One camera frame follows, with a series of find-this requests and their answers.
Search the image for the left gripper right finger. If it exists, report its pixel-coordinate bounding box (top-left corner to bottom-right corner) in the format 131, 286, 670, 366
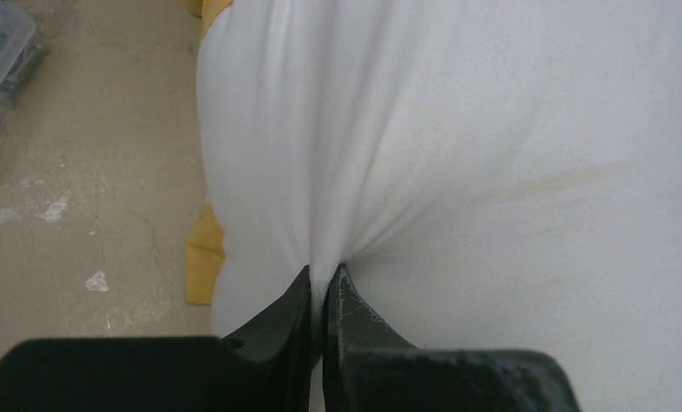
323, 265, 579, 412

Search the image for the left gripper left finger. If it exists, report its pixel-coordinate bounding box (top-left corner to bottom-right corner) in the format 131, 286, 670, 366
0, 270, 312, 411

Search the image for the yellow printed pillowcase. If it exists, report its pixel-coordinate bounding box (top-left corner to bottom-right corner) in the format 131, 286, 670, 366
184, 0, 232, 306

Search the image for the white pillow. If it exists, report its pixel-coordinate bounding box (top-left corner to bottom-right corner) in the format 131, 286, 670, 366
197, 1, 682, 411

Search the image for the clear plastic organizer box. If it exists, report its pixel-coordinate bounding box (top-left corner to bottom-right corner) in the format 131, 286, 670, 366
0, 1, 46, 130

